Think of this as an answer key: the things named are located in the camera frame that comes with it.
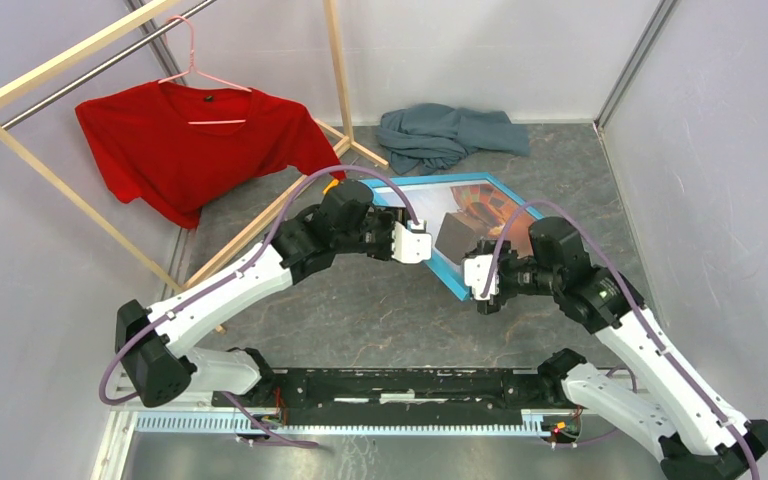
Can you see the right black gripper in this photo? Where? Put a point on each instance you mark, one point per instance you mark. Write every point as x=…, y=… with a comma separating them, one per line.
x=497, y=301

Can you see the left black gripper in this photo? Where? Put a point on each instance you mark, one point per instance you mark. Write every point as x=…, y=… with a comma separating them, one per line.
x=389, y=219

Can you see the blue picture frame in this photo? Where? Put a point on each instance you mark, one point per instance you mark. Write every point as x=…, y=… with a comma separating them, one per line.
x=460, y=210

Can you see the yellow handled screwdriver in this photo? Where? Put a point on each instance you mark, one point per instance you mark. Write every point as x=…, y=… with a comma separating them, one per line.
x=333, y=183

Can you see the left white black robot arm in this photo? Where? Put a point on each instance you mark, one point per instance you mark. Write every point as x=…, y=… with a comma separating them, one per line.
x=157, y=358

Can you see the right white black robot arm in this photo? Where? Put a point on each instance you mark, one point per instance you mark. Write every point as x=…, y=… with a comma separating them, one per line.
x=691, y=430

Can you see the grey-blue crumpled cloth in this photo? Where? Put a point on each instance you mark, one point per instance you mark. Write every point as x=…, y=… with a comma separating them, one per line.
x=431, y=137

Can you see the red t-shirt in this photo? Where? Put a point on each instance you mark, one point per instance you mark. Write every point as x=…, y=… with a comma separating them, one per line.
x=179, y=148

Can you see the pink clothes hanger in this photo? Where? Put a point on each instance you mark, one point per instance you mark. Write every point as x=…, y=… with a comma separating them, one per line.
x=193, y=69

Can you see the aluminium corner profile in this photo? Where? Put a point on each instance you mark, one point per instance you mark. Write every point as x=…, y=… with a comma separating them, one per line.
x=634, y=63

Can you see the wooden clothes rack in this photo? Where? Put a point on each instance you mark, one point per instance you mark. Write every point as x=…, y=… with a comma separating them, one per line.
x=54, y=260

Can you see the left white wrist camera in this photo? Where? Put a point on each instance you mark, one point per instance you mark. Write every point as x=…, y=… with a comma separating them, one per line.
x=411, y=242

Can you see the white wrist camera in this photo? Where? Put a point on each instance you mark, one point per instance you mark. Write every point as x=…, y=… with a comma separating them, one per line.
x=411, y=242
x=477, y=276

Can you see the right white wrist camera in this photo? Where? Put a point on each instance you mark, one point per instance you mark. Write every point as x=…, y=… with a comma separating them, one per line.
x=477, y=276

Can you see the grey slotted cable duct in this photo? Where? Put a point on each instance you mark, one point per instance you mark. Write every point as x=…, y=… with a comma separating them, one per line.
x=235, y=423

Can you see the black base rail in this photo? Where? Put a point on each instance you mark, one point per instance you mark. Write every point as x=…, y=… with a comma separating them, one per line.
x=403, y=396

